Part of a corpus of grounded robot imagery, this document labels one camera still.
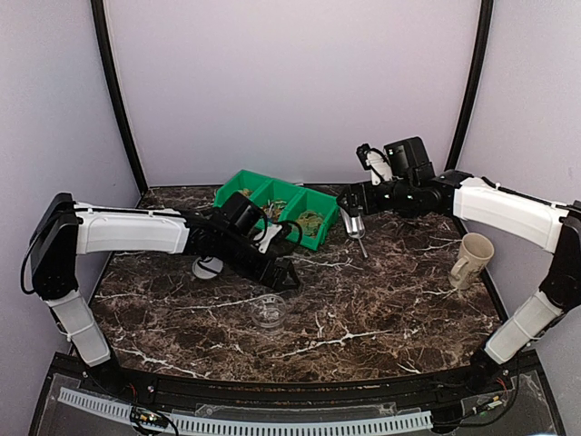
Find white slotted cable duct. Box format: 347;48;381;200
57;387;432;435

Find yellow-green gummy candies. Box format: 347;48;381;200
296;210;325;238

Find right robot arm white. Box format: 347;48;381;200
337;171;580;394

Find silver metal scoop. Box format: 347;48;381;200
340;210;369;259

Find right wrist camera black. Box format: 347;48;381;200
356;136;435;186

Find beige ceramic mug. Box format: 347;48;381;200
448;233;495;290

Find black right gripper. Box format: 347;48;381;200
337;176;417;217

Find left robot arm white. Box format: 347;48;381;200
19;193;300;396

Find white round lid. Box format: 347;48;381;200
192;256;223;280

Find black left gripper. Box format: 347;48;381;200
217;231;300;291

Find lollipop candies pile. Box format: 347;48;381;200
262;199;287;223

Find red-orange gummy candies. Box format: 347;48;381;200
238;188;253;198

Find black front rail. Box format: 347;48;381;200
82;367;499;408

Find green three-compartment candy bin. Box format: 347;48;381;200
214;170;339;251

